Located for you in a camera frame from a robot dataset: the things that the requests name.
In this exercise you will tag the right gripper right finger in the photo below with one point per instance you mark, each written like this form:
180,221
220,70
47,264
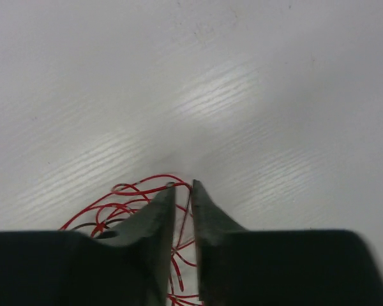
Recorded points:
238,266

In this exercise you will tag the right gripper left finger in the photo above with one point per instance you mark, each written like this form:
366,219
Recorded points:
128,264

